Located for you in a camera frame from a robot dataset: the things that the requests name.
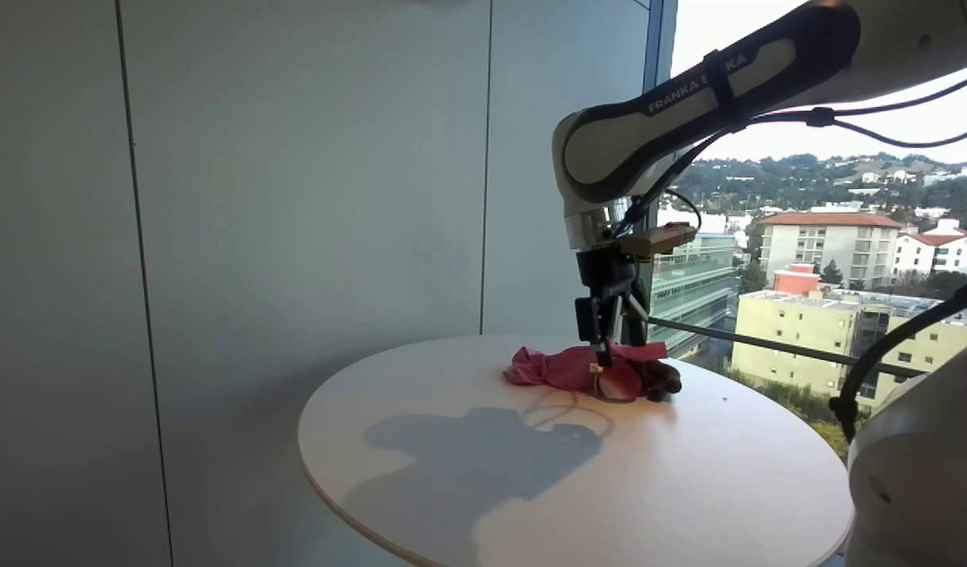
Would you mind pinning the yellow building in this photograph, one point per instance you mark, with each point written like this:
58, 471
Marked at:
797, 333

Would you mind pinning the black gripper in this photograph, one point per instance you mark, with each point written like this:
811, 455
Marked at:
608, 277

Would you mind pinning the brown plush toy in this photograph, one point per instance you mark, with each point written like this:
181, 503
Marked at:
661, 380

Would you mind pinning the black window railing bar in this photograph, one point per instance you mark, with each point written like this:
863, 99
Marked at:
754, 341

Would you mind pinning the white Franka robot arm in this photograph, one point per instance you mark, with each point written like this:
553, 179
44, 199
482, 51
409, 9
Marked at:
671, 115

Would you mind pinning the window frame post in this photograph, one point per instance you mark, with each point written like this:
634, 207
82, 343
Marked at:
658, 43

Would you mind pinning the golden wrist camera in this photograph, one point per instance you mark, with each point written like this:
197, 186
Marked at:
658, 241

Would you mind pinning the glass office building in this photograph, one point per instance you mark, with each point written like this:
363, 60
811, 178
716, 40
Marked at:
697, 287

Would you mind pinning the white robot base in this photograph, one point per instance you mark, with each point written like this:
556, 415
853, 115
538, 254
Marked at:
925, 472

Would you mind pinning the pink cloth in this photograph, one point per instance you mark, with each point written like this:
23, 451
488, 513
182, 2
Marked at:
556, 366

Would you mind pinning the white building with red roof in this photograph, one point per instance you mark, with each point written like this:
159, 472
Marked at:
830, 245

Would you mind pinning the red ball toy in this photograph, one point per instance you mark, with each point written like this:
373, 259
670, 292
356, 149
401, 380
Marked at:
619, 384

